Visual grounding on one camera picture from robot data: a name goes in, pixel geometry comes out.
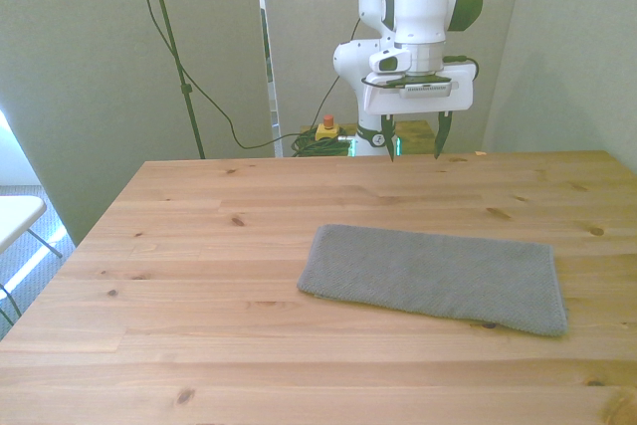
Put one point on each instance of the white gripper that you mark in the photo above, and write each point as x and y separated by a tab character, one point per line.
458	89

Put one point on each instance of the grey terry towel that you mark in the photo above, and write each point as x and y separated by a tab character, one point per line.
433	278

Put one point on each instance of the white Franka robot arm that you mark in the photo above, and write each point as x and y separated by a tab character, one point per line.
420	2

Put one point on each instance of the yellow emergency stop box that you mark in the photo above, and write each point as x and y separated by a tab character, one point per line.
329	130

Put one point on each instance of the white upright panel edge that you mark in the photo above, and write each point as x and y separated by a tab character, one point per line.
270	71

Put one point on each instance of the dark tripod stand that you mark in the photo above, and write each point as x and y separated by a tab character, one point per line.
171	47

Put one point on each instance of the white folding chair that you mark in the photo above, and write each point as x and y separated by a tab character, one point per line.
17	218

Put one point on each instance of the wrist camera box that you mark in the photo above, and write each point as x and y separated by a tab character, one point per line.
425	88

